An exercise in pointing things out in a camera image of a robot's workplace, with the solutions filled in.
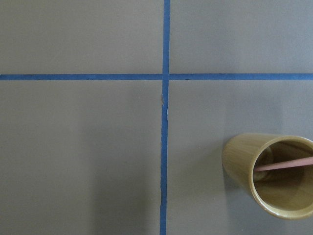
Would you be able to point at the bamboo wooden cup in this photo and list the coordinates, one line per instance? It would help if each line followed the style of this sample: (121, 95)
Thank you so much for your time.
(285, 193)

